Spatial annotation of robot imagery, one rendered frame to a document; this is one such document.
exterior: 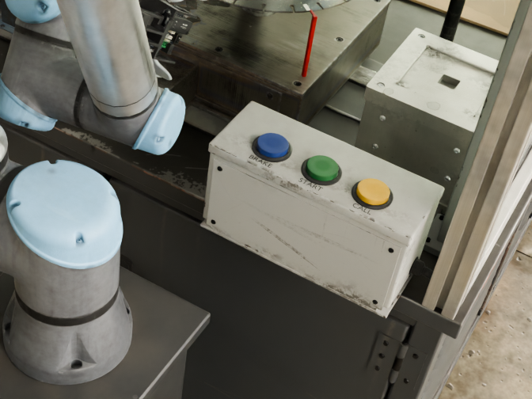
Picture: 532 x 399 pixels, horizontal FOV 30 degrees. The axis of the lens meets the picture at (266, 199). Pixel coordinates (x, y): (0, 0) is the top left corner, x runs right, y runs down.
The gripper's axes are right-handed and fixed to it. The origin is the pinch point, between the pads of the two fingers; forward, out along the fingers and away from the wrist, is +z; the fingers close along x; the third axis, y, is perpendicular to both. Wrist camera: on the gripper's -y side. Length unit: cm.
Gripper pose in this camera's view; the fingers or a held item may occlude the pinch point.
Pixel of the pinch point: (180, 27)
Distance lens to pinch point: 145.1
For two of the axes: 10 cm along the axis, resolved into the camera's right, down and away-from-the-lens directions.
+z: 4.5, 0.0, 8.9
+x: 4.5, -8.6, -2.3
